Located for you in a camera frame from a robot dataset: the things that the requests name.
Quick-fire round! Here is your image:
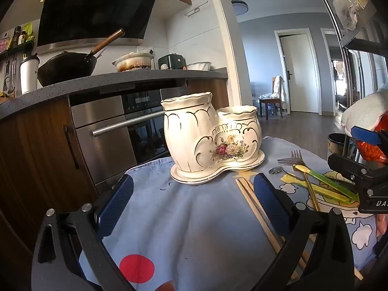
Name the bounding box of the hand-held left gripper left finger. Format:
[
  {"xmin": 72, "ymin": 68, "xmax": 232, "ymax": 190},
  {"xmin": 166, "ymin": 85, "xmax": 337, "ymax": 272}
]
[{"xmin": 32, "ymin": 174, "xmax": 137, "ymax": 291}]

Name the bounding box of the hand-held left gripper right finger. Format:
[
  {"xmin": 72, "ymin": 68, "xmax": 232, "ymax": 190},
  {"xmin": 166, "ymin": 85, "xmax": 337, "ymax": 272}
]
[{"xmin": 253, "ymin": 173, "xmax": 356, "ymax": 291}]

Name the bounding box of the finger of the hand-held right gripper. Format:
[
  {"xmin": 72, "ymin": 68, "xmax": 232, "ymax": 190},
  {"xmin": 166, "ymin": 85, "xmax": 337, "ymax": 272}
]
[
  {"xmin": 327, "ymin": 153, "xmax": 388, "ymax": 195},
  {"xmin": 351, "ymin": 125, "xmax": 388, "ymax": 145}
]

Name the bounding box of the wooden chopstick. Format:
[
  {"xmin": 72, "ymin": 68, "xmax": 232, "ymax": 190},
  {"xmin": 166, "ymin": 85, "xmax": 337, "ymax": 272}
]
[
  {"xmin": 241, "ymin": 178, "xmax": 308, "ymax": 270},
  {"xmin": 235, "ymin": 178, "xmax": 307, "ymax": 281}
]

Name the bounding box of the yellow green plastic fruit fork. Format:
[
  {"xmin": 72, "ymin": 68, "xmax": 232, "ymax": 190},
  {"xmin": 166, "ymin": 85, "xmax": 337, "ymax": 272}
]
[
  {"xmin": 280, "ymin": 174, "xmax": 358, "ymax": 204},
  {"xmin": 295, "ymin": 164, "xmax": 360, "ymax": 197}
]

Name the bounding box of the gold metal fork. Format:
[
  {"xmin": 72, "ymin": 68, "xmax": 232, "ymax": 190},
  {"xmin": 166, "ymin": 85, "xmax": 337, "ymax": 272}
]
[{"xmin": 290, "ymin": 149, "xmax": 321, "ymax": 213}]

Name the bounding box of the silver metal fork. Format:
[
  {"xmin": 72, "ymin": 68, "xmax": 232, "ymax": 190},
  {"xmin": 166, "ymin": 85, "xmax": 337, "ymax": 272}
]
[{"xmin": 276, "ymin": 157, "xmax": 299, "ymax": 167}]

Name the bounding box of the white floral ceramic utensil holder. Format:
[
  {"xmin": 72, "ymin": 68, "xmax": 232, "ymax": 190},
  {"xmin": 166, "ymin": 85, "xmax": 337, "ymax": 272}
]
[{"xmin": 160, "ymin": 91, "xmax": 262, "ymax": 173}]

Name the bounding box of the orange knit cloth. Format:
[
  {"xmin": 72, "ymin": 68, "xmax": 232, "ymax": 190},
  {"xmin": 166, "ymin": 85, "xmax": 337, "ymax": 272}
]
[{"xmin": 356, "ymin": 123, "xmax": 388, "ymax": 162}]

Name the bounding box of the dark round bin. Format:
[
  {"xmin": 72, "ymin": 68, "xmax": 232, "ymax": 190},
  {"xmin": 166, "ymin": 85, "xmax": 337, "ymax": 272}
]
[{"xmin": 328, "ymin": 133, "xmax": 348, "ymax": 162}]

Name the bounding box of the white fluffy cloth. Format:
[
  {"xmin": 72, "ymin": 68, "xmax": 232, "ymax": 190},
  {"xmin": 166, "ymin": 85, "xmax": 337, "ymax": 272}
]
[{"xmin": 341, "ymin": 89, "xmax": 388, "ymax": 131}]

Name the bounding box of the stainless built-in oven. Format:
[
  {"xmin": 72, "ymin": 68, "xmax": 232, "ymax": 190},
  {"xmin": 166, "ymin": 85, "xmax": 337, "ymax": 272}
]
[{"xmin": 70, "ymin": 88, "xmax": 182, "ymax": 185}]

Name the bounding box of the blue cartoon printed cloth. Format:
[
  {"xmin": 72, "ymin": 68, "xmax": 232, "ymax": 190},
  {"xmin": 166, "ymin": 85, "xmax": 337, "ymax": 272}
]
[{"xmin": 78, "ymin": 136, "xmax": 381, "ymax": 291}]

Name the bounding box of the metal storage rack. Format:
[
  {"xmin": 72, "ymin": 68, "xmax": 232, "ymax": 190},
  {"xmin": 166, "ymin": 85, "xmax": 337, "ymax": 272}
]
[{"xmin": 314, "ymin": 0, "xmax": 388, "ymax": 104}]

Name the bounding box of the white door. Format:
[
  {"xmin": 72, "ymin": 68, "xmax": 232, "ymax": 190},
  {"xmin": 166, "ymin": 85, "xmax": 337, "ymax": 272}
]
[{"xmin": 279, "ymin": 33, "xmax": 319, "ymax": 113}]

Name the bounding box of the wooden chair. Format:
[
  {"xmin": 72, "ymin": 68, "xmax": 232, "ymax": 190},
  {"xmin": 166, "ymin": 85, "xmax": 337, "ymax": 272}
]
[{"xmin": 259, "ymin": 76, "xmax": 287, "ymax": 119}]

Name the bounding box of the white garment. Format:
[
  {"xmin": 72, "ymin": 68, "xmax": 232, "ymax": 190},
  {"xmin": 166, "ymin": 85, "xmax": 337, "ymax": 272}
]
[{"xmin": 272, "ymin": 76, "xmax": 287, "ymax": 105}]

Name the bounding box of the grey kitchen countertop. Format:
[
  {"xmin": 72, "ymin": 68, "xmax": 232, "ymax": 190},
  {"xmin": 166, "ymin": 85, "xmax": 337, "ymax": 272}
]
[{"xmin": 0, "ymin": 67, "xmax": 228, "ymax": 119}]

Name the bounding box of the clear plastic bag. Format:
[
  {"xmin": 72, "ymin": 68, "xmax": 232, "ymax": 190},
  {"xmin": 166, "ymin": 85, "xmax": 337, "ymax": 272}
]
[{"xmin": 333, "ymin": 0, "xmax": 369, "ymax": 31}]

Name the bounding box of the white clay cooking pot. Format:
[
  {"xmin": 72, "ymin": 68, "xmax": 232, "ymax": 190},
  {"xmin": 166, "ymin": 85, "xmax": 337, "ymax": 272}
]
[{"xmin": 112, "ymin": 52, "xmax": 155, "ymax": 73}]

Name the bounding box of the green kitchen appliance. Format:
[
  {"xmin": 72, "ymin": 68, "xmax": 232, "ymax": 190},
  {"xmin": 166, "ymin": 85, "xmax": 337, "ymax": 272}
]
[{"xmin": 158, "ymin": 54, "xmax": 184, "ymax": 70}]

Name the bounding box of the white bowl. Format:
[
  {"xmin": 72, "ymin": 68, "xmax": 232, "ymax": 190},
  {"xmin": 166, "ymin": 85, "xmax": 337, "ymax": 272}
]
[{"xmin": 186, "ymin": 61, "xmax": 212, "ymax": 71}]

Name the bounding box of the white insulated tumbler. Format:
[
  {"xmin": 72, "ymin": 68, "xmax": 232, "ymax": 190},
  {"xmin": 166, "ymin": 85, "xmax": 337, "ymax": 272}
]
[{"xmin": 20, "ymin": 55, "xmax": 40, "ymax": 94}]

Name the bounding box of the round ceiling lamp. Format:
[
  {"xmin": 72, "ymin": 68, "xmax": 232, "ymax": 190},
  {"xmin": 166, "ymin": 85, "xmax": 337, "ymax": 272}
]
[{"xmin": 229, "ymin": 0, "xmax": 248, "ymax": 16}]

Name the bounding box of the green snack packet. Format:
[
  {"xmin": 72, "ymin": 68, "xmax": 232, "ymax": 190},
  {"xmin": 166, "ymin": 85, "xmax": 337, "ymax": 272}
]
[{"xmin": 23, "ymin": 23, "xmax": 35, "ymax": 43}]

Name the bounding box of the black range hood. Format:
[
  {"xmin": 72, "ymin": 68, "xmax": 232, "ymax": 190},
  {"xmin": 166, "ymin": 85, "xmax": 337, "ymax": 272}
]
[{"xmin": 36, "ymin": 0, "xmax": 162, "ymax": 55}]

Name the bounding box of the wooden base cabinet long handle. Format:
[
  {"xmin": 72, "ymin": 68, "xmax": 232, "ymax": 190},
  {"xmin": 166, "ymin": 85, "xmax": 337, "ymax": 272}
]
[{"xmin": 0, "ymin": 97, "xmax": 100, "ymax": 249}]

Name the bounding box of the wooden base cabinet short handle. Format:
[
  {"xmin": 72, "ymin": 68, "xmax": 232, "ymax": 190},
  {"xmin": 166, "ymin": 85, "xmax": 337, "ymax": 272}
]
[{"xmin": 185, "ymin": 79, "xmax": 229, "ymax": 110}]

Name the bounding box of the black wok with wooden handle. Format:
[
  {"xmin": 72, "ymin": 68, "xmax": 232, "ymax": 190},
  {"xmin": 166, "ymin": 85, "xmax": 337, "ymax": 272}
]
[{"xmin": 37, "ymin": 29, "xmax": 125, "ymax": 87}]

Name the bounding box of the black wall shelf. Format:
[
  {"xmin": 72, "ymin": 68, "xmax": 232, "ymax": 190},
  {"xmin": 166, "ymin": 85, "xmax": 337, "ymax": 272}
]
[{"xmin": 0, "ymin": 41, "xmax": 34, "ymax": 64}]

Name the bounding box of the metal wall rail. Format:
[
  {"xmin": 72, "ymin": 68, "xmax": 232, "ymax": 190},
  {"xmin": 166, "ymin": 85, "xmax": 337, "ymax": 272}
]
[{"xmin": 185, "ymin": 1, "xmax": 208, "ymax": 17}]

